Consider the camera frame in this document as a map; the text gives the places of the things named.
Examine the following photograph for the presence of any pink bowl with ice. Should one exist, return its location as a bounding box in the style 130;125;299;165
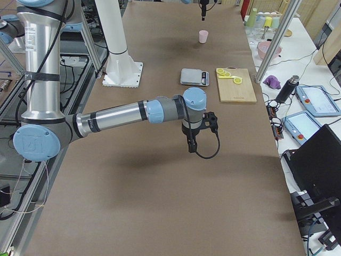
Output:
257;41;282;60

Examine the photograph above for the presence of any silver digital kitchen scale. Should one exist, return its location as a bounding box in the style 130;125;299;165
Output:
180;68;209;86

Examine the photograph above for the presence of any teach pendant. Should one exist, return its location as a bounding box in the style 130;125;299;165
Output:
296;85;340;117
282;110;322;145

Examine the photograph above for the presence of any bamboo cutting board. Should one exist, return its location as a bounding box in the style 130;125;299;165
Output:
216;68;257;103

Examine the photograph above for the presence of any green tumbler cup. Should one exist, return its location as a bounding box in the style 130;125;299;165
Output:
245;8;258;28

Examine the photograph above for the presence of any teach pendant upper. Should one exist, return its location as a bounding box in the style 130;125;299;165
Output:
296;85;340;117

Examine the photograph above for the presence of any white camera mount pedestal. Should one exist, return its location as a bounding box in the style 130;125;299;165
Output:
95;0;143;88

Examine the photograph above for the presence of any pink plastic cup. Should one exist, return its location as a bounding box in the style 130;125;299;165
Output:
199;30;208;44

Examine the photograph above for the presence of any black monitor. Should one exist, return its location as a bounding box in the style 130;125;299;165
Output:
288;124;340;243

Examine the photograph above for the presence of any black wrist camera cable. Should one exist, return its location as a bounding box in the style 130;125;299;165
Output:
183;95;221;160

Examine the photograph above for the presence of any purple cloth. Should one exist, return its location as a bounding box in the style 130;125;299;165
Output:
263;75;281;89

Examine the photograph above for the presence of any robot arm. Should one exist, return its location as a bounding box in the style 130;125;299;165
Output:
181;0;209;21
13;1;218;162

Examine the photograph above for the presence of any black thermos bottle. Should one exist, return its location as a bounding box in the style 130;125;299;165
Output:
275;75;299;103

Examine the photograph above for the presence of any aluminium frame post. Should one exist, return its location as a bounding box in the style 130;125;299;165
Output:
255;0;302;84

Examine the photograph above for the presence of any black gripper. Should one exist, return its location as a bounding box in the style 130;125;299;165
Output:
199;0;209;21
201;111;218;131

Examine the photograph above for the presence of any teach pendant lower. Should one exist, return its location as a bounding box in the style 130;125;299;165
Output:
282;110;322;145

